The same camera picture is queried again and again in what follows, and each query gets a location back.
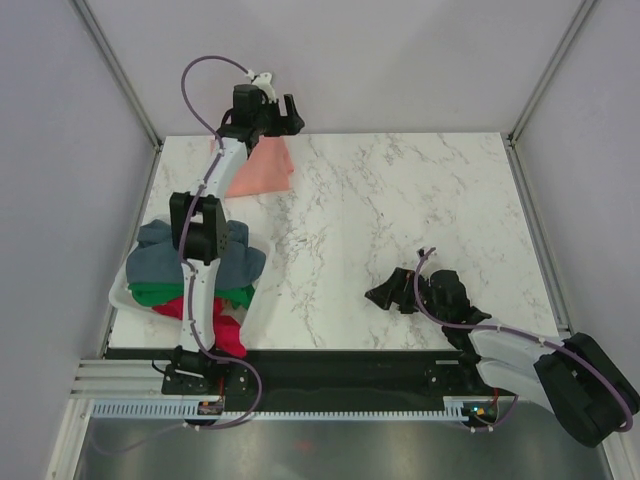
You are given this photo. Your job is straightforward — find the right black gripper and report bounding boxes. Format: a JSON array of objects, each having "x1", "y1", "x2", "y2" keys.
[{"x1": 364, "y1": 267, "x2": 448, "y2": 323}]

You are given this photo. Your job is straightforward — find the salmon pink t shirt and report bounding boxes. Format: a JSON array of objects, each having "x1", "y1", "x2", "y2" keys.
[{"x1": 202, "y1": 136, "x2": 294, "y2": 198}]

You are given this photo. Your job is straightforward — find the white plastic laundry basket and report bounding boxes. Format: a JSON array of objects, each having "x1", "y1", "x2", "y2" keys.
[{"x1": 109, "y1": 232, "x2": 276, "y2": 332}]

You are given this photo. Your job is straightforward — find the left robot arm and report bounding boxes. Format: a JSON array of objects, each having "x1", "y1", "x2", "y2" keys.
[{"x1": 169, "y1": 78, "x2": 305, "y2": 357}]

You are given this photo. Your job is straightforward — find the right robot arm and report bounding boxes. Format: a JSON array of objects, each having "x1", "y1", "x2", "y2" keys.
[{"x1": 365, "y1": 268, "x2": 639, "y2": 447}]

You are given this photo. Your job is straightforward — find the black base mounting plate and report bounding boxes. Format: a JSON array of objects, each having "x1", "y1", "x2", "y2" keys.
[{"x1": 161, "y1": 348, "x2": 495, "y2": 415}]

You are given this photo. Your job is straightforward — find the red t shirt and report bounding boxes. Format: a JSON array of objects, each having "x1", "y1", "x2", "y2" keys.
[{"x1": 152, "y1": 296, "x2": 247, "y2": 358}]

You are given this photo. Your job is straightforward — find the grey blue t shirt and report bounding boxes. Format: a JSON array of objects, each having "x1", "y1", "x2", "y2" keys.
[{"x1": 125, "y1": 219, "x2": 266, "y2": 290}]

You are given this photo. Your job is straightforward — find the green t shirt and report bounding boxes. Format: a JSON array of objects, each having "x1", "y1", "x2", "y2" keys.
[{"x1": 128, "y1": 282, "x2": 255, "y2": 309}]

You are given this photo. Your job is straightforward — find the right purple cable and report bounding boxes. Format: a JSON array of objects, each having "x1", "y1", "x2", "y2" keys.
[{"x1": 413, "y1": 249, "x2": 637, "y2": 435}]

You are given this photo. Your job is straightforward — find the purple cable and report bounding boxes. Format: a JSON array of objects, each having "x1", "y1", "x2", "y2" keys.
[
  {"x1": 413, "y1": 249, "x2": 637, "y2": 435},
  {"x1": 92, "y1": 55, "x2": 266, "y2": 454}
]

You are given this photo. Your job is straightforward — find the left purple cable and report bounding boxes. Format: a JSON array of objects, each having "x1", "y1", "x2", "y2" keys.
[{"x1": 92, "y1": 55, "x2": 266, "y2": 454}]

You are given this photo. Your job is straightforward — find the white slotted cable duct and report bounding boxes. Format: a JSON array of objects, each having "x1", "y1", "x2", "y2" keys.
[{"x1": 91, "y1": 399, "x2": 468, "y2": 422}]

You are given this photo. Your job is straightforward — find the left aluminium frame post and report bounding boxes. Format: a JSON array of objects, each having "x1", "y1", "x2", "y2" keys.
[{"x1": 69, "y1": 0, "x2": 164, "y2": 151}]

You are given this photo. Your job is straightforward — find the aluminium frame post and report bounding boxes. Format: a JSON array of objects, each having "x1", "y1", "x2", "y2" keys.
[
  {"x1": 504, "y1": 0, "x2": 600, "y2": 149},
  {"x1": 69, "y1": 0, "x2": 164, "y2": 151}
]

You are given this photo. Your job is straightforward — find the right aluminium frame post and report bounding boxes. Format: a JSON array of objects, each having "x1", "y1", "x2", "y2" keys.
[{"x1": 504, "y1": 0, "x2": 600, "y2": 149}]

